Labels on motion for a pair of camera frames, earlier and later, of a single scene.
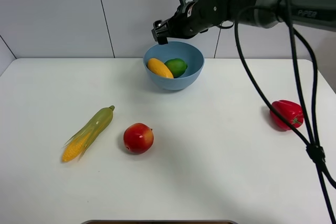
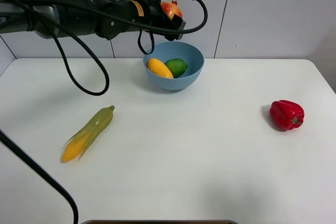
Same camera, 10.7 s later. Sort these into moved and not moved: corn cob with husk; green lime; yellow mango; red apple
Moved: red apple
Not moved: green lime; corn cob with husk; yellow mango
